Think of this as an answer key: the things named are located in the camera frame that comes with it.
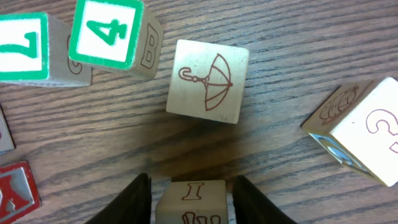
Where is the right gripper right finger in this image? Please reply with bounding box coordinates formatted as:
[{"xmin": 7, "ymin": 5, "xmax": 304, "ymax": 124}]
[{"xmin": 232, "ymin": 175, "xmax": 297, "ymax": 224}]

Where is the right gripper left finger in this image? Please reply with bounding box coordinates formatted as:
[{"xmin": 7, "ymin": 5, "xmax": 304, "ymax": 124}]
[{"xmin": 86, "ymin": 173, "xmax": 152, "ymax": 224}]

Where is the block green R number five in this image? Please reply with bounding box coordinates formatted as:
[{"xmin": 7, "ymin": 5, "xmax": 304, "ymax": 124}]
[{"xmin": 155, "ymin": 180, "xmax": 228, "ymax": 224}]

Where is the umbrella block blue side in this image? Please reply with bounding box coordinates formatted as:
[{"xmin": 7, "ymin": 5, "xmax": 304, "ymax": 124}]
[{"xmin": 166, "ymin": 39, "xmax": 249, "ymax": 124}]

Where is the block blue T side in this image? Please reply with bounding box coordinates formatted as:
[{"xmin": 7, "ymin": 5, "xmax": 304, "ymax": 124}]
[{"xmin": 302, "ymin": 77, "xmax": 397, "ymax": 187}]

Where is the red letter block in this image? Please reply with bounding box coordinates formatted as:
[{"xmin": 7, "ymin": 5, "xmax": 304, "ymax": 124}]
[{"xmin": 1, "ymin": 161, "xmax": 42, "ymax": 224}]

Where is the block plain centre lower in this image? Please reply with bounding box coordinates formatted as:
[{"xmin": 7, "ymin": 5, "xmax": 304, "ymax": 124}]
[{"xmin": 0, "ymin": 110, "xmax": 15, "ymax": 154}]

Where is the green top 4 block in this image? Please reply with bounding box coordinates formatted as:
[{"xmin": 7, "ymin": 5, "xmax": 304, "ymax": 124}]
[{"xmin": 68, "ymin": 0, "xmax": 164, "ymax": 80}]

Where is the green top L block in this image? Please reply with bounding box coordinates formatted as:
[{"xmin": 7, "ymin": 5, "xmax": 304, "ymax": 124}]
[{"xmin": 1, "ymin": 12, "xmax": 92, "ymax": 87}]

